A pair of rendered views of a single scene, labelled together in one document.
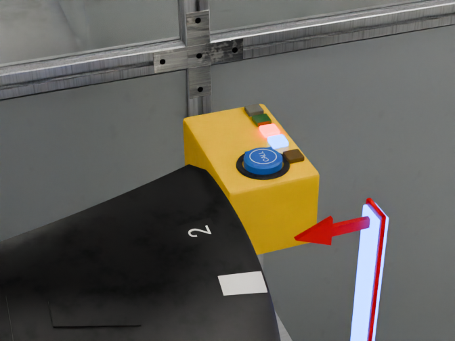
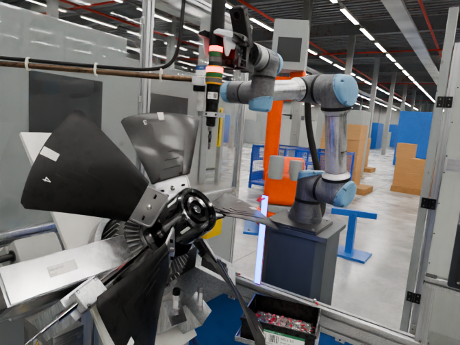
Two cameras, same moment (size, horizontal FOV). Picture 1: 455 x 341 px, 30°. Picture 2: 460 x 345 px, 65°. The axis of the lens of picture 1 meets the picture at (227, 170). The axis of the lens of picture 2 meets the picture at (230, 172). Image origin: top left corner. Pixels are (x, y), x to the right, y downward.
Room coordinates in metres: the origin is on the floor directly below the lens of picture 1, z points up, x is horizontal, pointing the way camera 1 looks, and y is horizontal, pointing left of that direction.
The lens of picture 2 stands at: (-0.41, 0.76, 1.44)
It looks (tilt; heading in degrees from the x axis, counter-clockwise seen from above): 8 degrees down; 322
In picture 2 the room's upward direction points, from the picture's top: 5 degrees clockwise
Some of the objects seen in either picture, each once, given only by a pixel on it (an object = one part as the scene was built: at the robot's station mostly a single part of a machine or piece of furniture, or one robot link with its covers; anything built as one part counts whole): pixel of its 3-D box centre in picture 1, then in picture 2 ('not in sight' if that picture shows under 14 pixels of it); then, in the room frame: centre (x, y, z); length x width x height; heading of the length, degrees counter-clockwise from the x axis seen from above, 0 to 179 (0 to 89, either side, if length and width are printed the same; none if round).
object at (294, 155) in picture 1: (293, 155); not in sight; (0.74, -0.07, 1.08); 0.02 x 0.02 x 0.01; 19
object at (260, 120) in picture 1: (261, 120); not in sight; (0.82, -0.04, 1.08); 0.02 x 0.02 x 0.01; 19
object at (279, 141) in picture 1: (277, 141); not in sight; (0.77, -0.05, 1.08); 0.02 x 0.02 x 0.01; 19
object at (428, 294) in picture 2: not in sight; (426, 308); (-0.01, -0.29, 0.96); 0.03 x 0.03 x 0.20; 19
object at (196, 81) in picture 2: not in sight; (208, 97); (0.38, 0.23, 1.49); 0.09 x 0.07 x 0.10; 54
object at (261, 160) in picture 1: (263, 162); not in sight; (0.73, -0.04, 1.08); 0.04 x 0.04 x 0.02
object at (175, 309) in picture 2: not in sight; (176, 300); (0.32, 0.33, 0.99); 0.02 x 0.02 x 0.06
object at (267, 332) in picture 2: not in sight; (281, 322); (0.28, -0.02, 0.85); 0.22 x 0.17 x 0.07; 34
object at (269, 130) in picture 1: (269, 130); not in sight; (0.80, -0.05, 1.08); 0.02 x 0.02 x 0.01; 19
